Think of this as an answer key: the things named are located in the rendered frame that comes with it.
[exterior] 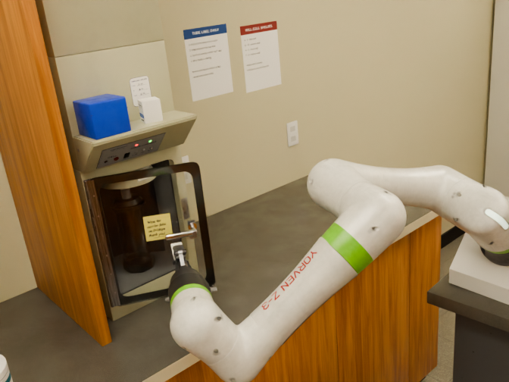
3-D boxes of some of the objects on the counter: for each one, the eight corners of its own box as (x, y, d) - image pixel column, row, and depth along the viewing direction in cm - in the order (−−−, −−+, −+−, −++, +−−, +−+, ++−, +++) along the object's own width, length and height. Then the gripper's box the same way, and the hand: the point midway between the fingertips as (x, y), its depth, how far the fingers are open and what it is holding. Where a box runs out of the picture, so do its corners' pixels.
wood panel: (37, 286, 185) (-96, -199, 135) (45, 283, 187) (-83, -197, 137) (102, 346, 149) (-46, -282, 100) (112, 341, 151) (-28, -278, 102)
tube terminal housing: (76, 292, 179) (19, 54, 151) (160, 256, 198) (122, 39, 170) (112, 321, 160) (54, 57, 133) (200, 278, 180) (164, 39, 152)
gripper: (207, 309, 126) (193, 263, 148) (200, 261, 122) (186, 220, 143) (176, 317, 125) (166, 269, 147) (167, 267, 120) (158, 225, 142)
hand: (177, 250), depth 142 cm, fingers closed
